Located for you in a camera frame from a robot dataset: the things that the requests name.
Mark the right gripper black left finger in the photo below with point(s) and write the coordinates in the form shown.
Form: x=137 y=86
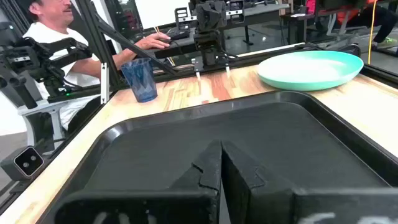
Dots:
x=205 y=174

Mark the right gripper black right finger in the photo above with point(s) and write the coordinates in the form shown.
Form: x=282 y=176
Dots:
x=248 y=193

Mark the teal plate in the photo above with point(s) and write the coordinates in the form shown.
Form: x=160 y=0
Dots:
x=311 y=70

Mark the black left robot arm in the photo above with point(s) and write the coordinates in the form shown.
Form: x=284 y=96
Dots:
x=210 y=15

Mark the black plastic tray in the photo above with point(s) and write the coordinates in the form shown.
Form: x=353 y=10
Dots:
x=280 y=140

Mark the blue translucent cup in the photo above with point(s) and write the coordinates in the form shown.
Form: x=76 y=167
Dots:
x=140 y=81

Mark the dark grey desk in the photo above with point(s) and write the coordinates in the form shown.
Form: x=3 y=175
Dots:
x=186 y=47

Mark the black computer mouse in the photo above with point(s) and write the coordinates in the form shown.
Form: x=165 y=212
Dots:
x=178 y=36

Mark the person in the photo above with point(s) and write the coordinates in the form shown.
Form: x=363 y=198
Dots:
x=53 y=31
x=385 y=25

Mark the white office chair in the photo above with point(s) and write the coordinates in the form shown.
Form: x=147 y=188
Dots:
x=46 y=107

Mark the white frame bracket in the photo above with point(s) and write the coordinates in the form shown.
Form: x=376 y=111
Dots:
x=104 y=84

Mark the black aluminium rig frame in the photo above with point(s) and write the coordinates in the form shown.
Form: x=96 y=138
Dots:
x=98 y=40

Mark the grey table-level camera box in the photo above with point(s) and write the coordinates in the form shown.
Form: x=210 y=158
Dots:
x=28 y=161

